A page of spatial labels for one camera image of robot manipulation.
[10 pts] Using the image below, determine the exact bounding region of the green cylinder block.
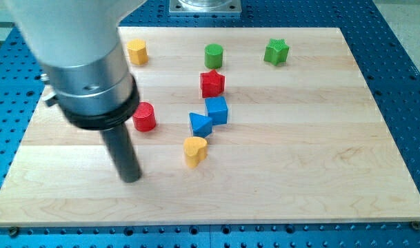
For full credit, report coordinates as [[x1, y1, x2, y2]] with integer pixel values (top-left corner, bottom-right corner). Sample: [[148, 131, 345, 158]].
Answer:
[[204, 43, 223, 69]]

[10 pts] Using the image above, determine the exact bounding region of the blue triangle block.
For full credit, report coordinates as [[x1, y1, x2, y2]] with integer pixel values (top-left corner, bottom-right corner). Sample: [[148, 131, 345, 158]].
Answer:
[[189, 113, 212, 138]]

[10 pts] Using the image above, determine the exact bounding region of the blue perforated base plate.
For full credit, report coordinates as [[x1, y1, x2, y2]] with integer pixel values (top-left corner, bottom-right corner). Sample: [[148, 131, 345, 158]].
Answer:
[[0, 1, 420, 247]]

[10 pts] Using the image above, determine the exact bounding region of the yellow hexagon block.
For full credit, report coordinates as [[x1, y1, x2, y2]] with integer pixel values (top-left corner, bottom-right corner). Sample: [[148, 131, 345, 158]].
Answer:
[[127, 39, 148, 65]]

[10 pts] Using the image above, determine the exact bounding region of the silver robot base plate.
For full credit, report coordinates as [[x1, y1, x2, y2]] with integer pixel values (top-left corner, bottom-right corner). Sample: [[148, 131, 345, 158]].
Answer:
[[169, 0, 242, 17]]

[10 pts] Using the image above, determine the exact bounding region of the blue cube block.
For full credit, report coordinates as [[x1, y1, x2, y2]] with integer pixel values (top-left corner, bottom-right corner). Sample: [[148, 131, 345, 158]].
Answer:
[[205, 96, 228, 125]]

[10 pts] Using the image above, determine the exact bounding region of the red star block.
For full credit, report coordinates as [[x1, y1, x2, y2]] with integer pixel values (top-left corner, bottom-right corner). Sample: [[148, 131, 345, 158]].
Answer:
[[200, 70, 226, 98]]

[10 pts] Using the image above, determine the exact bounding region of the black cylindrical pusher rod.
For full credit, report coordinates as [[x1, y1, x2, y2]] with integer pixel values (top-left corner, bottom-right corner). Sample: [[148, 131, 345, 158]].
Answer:
[[100, 123, 142, 183]]

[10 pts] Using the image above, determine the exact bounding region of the red cylinder block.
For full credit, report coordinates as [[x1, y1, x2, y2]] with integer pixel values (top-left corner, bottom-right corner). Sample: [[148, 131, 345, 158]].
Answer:
[[132, 101, 157, 132]]

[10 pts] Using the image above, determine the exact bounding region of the wooden board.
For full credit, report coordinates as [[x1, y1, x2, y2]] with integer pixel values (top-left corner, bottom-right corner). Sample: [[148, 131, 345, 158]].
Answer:
[[0, 27, 420, 227]]

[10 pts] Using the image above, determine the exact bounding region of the yellow heart block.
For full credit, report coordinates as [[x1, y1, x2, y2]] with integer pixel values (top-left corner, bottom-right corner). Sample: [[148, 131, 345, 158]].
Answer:
[[183, 136, 208, 168]]

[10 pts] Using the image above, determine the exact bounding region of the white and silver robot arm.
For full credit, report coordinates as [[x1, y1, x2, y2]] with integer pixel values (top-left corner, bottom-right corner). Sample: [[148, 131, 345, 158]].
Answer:
[[5, 0, 145, 130]]

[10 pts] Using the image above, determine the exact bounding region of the green star block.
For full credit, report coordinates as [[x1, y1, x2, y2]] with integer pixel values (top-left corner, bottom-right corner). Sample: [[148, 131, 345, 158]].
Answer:
[[263, 39, 290, 66]]

